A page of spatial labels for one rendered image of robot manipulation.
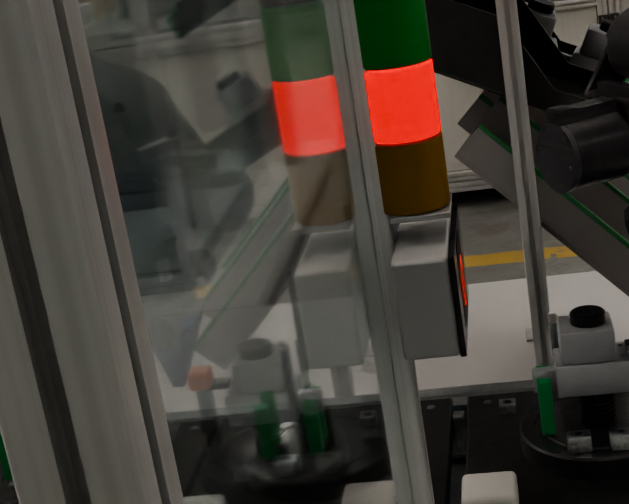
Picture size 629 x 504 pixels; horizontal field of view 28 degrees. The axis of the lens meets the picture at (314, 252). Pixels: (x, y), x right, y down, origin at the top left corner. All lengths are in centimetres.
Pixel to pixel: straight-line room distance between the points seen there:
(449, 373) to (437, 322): 76
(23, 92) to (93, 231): 3
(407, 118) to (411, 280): 11
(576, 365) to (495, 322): 64
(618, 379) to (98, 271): 86
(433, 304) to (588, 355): 29
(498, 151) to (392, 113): 47
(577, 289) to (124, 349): 155
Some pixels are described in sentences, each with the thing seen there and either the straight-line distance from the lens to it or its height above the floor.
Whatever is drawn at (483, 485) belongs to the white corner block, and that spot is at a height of 99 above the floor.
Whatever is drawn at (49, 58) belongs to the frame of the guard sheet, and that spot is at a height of 147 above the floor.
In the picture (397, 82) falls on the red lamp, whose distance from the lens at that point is 82.
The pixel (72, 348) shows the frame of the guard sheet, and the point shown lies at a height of 141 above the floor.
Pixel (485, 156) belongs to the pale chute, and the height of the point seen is 118.
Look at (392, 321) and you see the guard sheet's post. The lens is 88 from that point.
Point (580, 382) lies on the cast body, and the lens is 110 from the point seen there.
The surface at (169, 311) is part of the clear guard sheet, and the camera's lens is 37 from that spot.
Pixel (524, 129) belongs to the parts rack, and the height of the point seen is 121.
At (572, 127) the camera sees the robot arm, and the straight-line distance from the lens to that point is 100.
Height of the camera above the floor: 150
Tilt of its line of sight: 17 degrees down
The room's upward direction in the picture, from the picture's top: 9 degrees counter-clockwise
